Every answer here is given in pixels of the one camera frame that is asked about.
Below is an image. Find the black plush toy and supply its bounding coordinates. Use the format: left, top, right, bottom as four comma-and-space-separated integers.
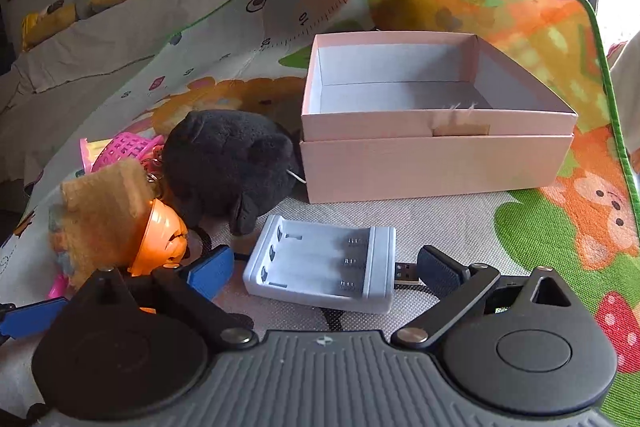
162, 109, 307, 238

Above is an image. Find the pink plastic toy strainer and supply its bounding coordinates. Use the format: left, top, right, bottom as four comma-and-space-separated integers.
90, 131, 166, 172

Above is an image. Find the yellow pudding toy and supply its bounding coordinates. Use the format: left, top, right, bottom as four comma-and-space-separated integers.
79, 138, 101, 172

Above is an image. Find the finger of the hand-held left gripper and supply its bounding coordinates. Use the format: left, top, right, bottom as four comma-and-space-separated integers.
0, 298, 70, 343

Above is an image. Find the white battery charger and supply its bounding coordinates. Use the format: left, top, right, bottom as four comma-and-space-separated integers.
242, 214, 397, 314

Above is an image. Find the colourful printed play mat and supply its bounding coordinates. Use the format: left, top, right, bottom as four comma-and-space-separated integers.
0, 0, 640, 378

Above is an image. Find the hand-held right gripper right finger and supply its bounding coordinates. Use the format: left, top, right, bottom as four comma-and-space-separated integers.
391, 245, 576, 350

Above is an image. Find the white towel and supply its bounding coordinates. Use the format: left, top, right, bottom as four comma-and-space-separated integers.
606, 41, 640, 118

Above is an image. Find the small yellow plush cushion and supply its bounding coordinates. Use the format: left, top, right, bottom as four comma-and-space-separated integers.
21, 0, 78, 50

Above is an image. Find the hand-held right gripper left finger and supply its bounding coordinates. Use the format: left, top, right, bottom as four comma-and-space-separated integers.
70, 246, 257, 352

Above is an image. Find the pink cardboard box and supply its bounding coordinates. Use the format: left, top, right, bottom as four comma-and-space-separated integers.
300, 32, 580, 205

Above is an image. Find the orange plastic toy keychain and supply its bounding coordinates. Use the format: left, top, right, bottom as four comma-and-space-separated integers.
125, 147, 191, 314

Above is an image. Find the small pink toy piece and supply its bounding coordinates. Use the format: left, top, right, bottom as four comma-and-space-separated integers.
47, 272, 71, 300

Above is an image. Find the tan fuzzy plush toy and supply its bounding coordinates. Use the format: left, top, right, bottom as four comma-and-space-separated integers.
49, 157, 156, 288

